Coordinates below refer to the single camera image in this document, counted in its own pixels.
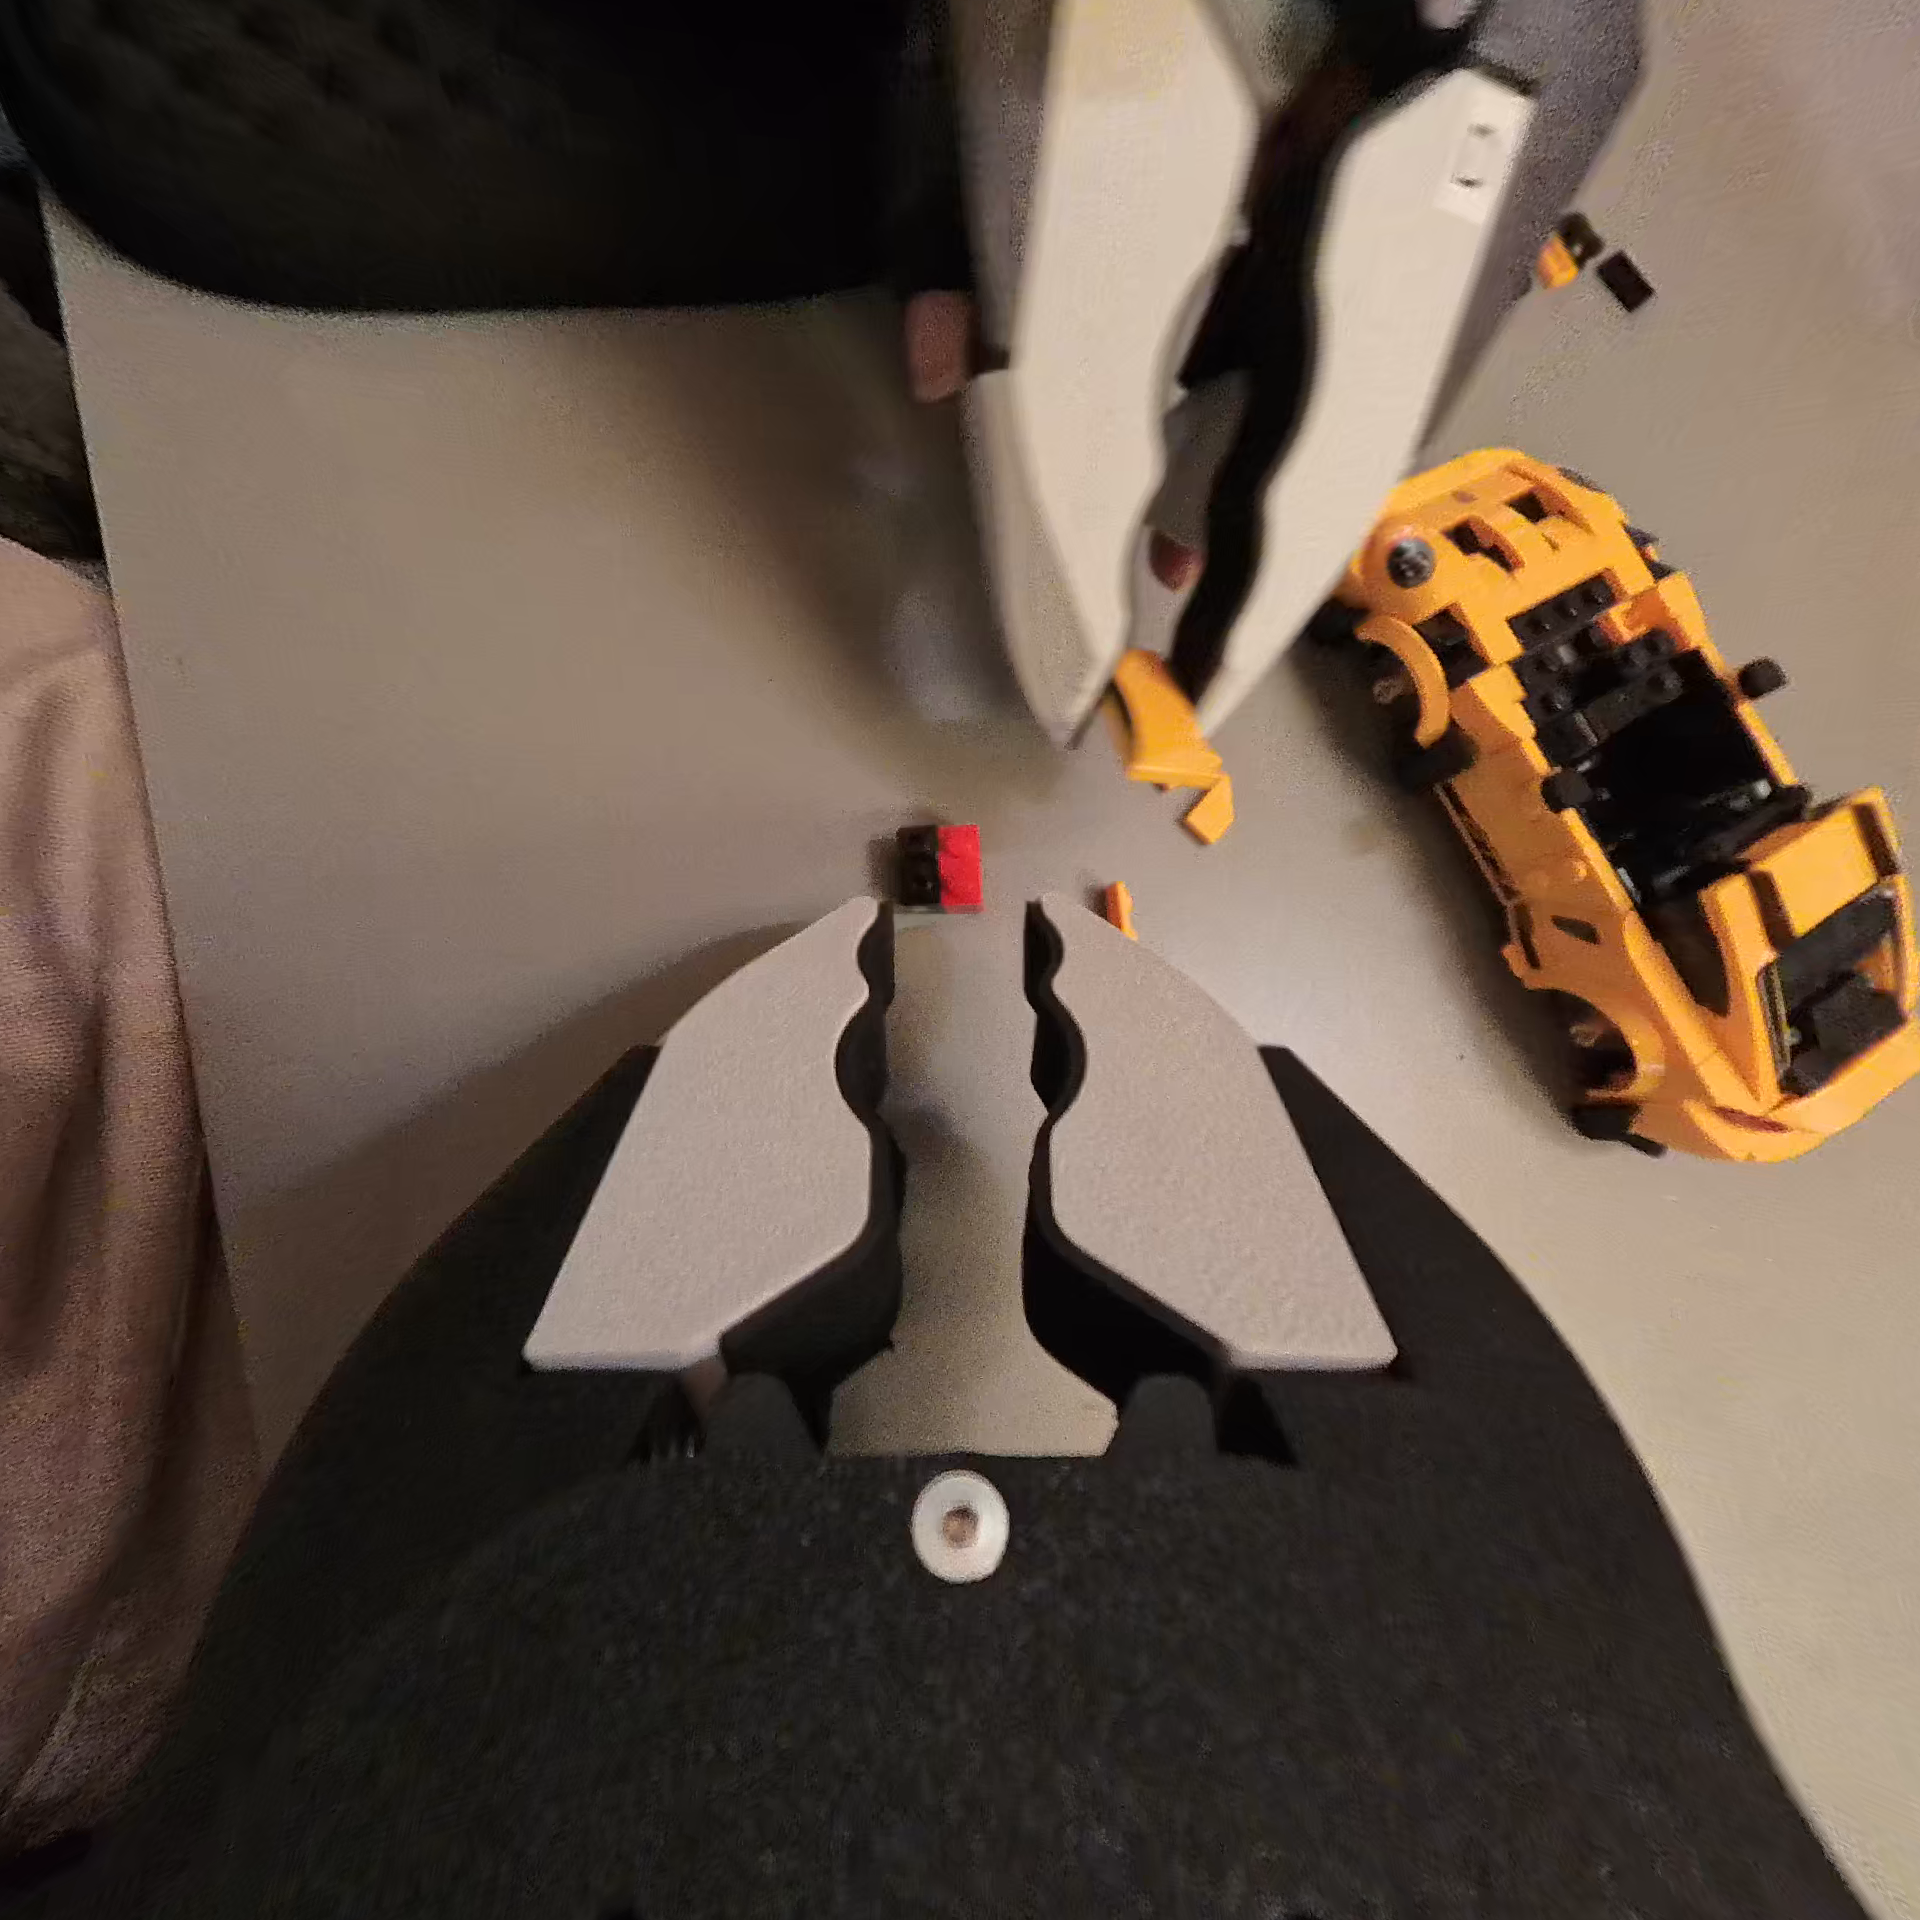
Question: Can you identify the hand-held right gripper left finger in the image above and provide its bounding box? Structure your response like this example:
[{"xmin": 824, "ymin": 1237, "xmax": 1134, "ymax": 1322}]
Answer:
[{"xmin": 522, "ymin": 895, "xmax": 902, "ymax": 1453}]

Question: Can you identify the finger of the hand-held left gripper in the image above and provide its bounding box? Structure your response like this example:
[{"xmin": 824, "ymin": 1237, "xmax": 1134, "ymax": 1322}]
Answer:
[
  {"xmin": 1185, "ymin": 66, "xmax": 1538, "ymax": 736},
  {"xmin": 960, "ymin": 0, "xmax": 1261, "ymax": 752}
]

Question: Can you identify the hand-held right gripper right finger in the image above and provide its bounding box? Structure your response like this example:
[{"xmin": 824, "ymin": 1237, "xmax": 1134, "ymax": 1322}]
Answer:
[{"xmin": 1025, "ymin": 895, "xmax": 1401, "ymax": 1448}]

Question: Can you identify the pile of small lego parts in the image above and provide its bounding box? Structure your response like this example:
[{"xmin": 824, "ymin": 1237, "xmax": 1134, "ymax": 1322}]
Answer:
[{"xmin": 1533, "ymin": 213, "xmax": 1658, "ymax": 312}]

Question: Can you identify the orange lego tile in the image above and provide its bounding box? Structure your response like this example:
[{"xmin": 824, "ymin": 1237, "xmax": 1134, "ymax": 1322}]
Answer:
[{"xmin": 1107, "ymin": 646, "xmax": 1225, "ymax": 789}]

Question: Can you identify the orange lego car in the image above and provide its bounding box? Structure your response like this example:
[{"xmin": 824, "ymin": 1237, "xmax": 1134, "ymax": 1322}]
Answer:
[{"xmin": 1305, "ymin": 447, "xmax": 1920, "ymax": 1162}]

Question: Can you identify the person's left hand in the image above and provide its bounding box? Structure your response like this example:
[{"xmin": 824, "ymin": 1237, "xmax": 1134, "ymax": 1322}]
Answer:
[{"xmin": 902, "ymin": 288, "xmax": 981, "ymax": 405}]

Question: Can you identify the black round mesh pad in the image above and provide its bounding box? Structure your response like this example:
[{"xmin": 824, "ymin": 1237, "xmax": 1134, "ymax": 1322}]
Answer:
[{"xmin": 0, "ymin": 0, "xmax": 963, "ymax": 312}]

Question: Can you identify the black fleece jacket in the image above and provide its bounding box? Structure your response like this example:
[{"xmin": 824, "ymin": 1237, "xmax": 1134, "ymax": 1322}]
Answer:
[{"xmin": 0, "ymin": 119, "xmax": 107, "ymax": 565}]

